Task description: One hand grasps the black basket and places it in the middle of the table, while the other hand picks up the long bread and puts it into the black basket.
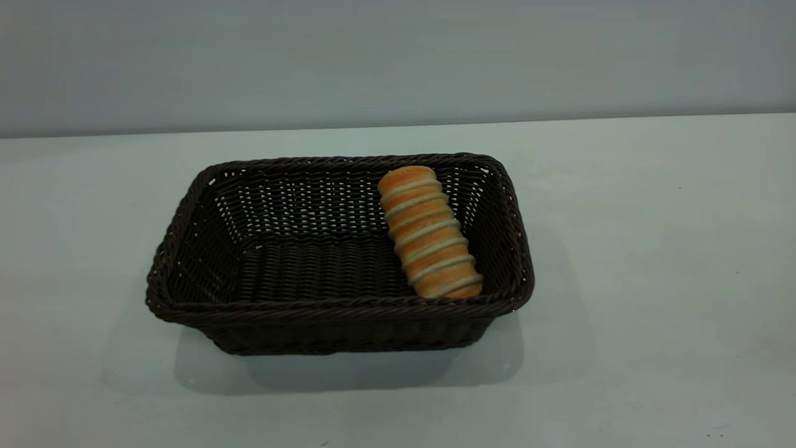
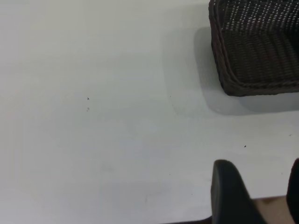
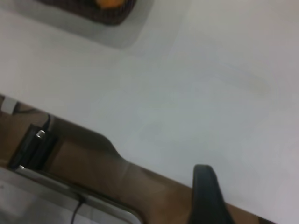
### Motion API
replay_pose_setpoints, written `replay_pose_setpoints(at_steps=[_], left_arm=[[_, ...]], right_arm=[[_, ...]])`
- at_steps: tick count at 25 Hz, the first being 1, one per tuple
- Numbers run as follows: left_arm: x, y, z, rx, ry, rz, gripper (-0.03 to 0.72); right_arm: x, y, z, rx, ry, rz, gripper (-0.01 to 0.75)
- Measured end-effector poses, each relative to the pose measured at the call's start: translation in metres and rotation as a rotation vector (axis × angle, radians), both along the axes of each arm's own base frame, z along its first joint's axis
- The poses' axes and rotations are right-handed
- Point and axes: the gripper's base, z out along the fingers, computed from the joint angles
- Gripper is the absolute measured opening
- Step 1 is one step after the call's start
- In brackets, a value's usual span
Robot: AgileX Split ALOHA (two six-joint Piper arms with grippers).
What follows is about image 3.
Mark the dark brown wicker basket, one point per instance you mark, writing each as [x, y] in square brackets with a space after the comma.
[112, 17]

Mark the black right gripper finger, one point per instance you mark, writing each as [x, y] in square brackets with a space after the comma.
[206, 198]

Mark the white tag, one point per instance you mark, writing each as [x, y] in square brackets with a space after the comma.
[9, 106]

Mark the striped golden bread roll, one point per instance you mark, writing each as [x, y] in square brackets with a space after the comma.
[109, 3]

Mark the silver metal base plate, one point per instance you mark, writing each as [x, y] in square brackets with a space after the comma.
[35, 200]

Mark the black electronics box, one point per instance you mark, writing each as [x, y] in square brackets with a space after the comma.
[32, 151]

